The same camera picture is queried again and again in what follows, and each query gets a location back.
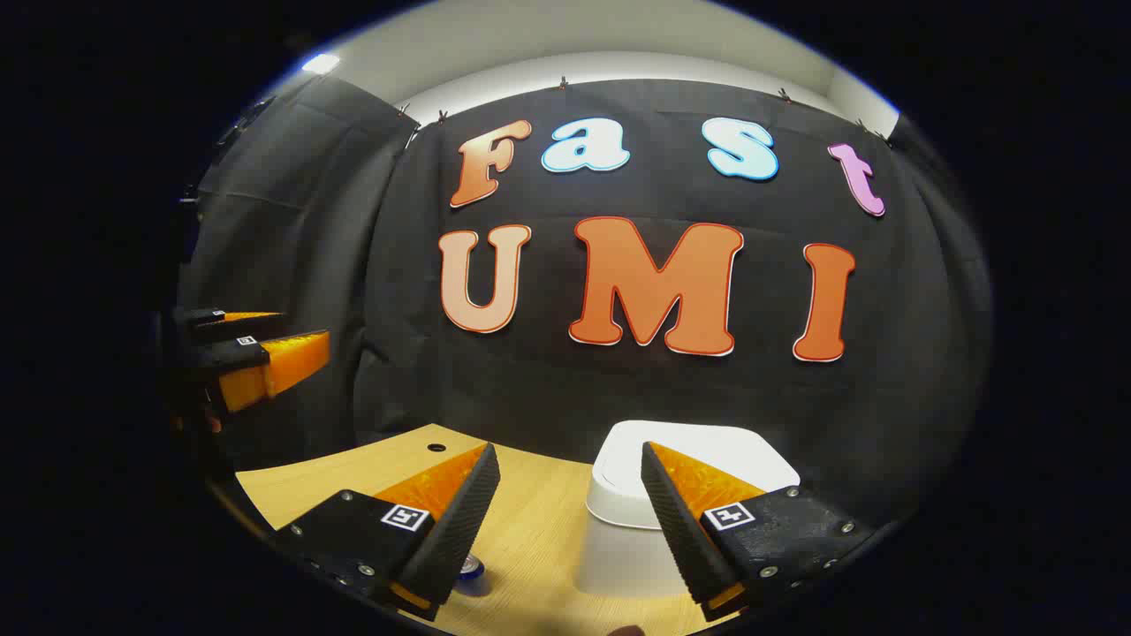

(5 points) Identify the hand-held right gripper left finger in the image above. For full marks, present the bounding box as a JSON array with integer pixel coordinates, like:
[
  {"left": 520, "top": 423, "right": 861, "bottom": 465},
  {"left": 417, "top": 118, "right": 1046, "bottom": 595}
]
[{"left": 269, "top": 442, "right": 502, "bottom": 622}]

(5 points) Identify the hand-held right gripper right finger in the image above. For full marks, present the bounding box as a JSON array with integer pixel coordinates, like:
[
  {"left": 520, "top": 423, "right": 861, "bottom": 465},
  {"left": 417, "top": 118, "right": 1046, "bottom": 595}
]
[{"left": 641, "top": 440, "right": 876, "bottom": 622}]

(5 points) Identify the white desktop garbage bin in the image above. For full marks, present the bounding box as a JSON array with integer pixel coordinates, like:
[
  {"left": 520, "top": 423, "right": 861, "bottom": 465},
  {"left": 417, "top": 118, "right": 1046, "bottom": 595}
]
[{"left": 574, "top": 420, "right": 801, "bottom": 602}]

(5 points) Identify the wooden desktop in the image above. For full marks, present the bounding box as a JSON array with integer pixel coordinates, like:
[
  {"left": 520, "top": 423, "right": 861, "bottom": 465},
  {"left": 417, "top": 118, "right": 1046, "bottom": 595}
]
[{"left": 234, "top": 424, "right": 752, "bottom": 636}]

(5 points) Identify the black backdrop cloth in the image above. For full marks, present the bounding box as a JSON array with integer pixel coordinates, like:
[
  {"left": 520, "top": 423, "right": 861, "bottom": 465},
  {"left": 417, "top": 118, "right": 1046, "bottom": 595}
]
[{"left": 177, "top": 75, "right": 995, "bottom": 531}]

